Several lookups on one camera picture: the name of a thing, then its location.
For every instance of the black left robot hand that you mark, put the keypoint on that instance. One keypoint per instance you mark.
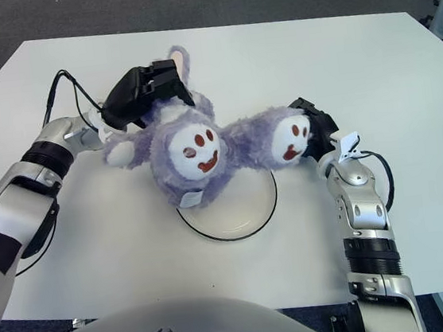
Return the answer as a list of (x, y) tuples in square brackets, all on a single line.
[(129, 92)]

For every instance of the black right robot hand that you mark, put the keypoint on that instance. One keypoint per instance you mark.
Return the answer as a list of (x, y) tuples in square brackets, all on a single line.
[(323, 126)]

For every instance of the purple plush bunny doll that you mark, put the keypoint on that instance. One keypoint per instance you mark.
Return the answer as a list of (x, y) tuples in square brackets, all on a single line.
[(187, 150)]

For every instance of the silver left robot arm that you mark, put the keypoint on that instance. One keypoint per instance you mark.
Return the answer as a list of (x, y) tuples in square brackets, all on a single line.
[(17, 197)]

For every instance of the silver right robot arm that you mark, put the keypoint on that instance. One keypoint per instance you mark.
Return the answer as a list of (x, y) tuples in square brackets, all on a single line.
[(363, 214)]

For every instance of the white plate black rim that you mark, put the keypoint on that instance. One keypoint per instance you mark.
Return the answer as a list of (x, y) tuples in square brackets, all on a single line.
[(231, 213)]

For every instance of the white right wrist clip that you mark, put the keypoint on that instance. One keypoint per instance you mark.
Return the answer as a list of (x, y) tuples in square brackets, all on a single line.
[(345, 144)]

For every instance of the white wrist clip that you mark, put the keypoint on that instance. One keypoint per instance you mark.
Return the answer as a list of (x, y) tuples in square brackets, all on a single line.
[(345, 144), (103, 133)]

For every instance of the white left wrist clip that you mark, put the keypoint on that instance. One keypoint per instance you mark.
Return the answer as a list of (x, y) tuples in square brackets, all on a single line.
[(103, 133)]

